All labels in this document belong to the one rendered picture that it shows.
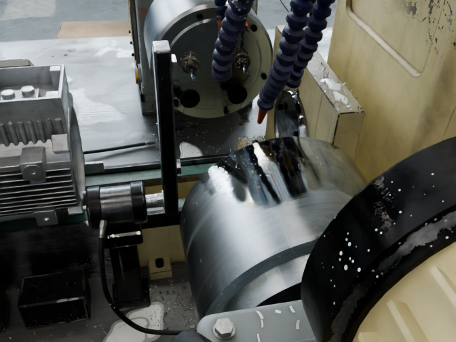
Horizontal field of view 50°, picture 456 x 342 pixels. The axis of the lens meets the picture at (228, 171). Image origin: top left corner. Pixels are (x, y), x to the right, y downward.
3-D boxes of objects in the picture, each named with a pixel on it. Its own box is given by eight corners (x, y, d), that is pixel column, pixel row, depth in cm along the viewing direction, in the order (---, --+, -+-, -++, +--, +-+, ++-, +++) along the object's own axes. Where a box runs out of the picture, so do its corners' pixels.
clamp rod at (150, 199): (166, 199, 71) (165, 189, 70) (167, 209, 70) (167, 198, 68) (110, 206, 70) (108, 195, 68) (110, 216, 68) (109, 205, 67)
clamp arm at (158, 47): (180, 200, 73) (174, 39, 57) (183, 214, 70) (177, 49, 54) (157, 203, 72) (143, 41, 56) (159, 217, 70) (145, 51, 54)
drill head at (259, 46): (235, 50, 132) (240, -48, 116) (273, 124, 104) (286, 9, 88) (142, 56, 127) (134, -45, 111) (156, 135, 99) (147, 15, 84)
